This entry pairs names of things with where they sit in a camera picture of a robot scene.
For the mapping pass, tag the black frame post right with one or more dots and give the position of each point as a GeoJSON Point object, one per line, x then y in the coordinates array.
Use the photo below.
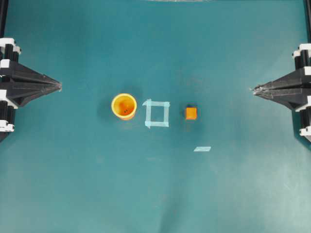
{"type": "Point", "coordinates": [307, 7]}

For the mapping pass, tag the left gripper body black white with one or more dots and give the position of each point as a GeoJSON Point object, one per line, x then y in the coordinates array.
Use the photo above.
{"type": "Point", "coordinates": [9, 51]}

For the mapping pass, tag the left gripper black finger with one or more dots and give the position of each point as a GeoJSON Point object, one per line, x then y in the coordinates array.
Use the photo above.
{"type": "Point", "coordinates": [20, 72]}
{"type": "Point", "coordinates": [23, 93]}

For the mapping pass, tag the orange cube block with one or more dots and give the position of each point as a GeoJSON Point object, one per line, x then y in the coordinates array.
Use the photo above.
{"type": "Point", "coordinates": [191, 112]}

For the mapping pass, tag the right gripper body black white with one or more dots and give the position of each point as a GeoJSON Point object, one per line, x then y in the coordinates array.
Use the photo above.
{"type": "Point", "coordinates": [302, 60]}

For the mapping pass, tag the light blue tape square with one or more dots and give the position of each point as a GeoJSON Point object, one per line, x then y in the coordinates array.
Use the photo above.
{"type": "Point", "coordinates": [157, 113]}

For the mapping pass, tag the black frame post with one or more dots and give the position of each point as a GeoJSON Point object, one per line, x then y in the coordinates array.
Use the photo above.
{"type": "Point", "coordinates": [3, 15]}
{"type": "Point", "coordinates": [307, 7]}

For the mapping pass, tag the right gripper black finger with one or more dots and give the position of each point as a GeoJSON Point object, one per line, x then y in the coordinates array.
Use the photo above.
{"type": "Point", "coordinates": [293, 79]}
{"type": "Point", "coordinates": [290, 98]}

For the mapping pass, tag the light blue tape strip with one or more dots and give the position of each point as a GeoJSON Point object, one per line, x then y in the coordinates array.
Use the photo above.
{"type": "Point", "coordinates": [202, 149]}

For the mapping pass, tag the black frame post left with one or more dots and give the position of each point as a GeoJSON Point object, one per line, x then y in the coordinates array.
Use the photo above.
{"type": "Point", "coordinates": [3, 15]}

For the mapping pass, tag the orange plastic cup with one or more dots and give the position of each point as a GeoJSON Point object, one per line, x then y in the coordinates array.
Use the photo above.
{"type": "Point", "coordinates": [124, 106]}

